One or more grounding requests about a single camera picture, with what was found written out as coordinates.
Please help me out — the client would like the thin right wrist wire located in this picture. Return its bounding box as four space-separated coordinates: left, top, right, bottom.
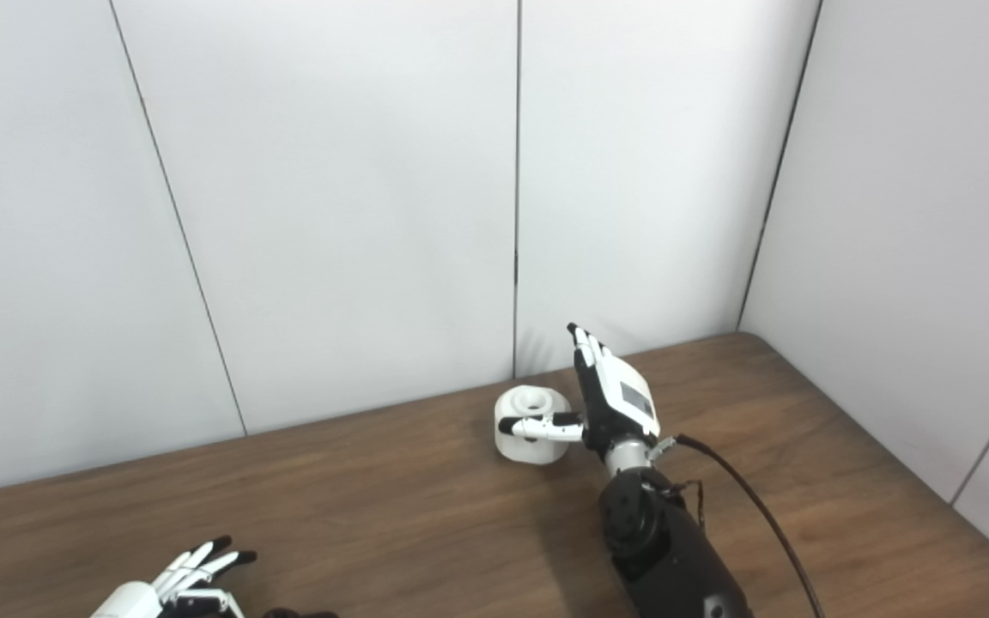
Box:
670 481 707 528

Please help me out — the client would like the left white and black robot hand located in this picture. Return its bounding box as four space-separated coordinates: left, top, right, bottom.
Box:
89 536 258 618

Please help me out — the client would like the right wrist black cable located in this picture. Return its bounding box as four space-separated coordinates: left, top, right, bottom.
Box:
673 434 826 618

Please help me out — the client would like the round white plastic piece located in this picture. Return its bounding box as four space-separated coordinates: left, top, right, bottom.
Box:
494 386 573 465

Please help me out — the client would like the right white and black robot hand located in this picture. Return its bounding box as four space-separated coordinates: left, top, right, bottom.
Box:
498 323 661 456

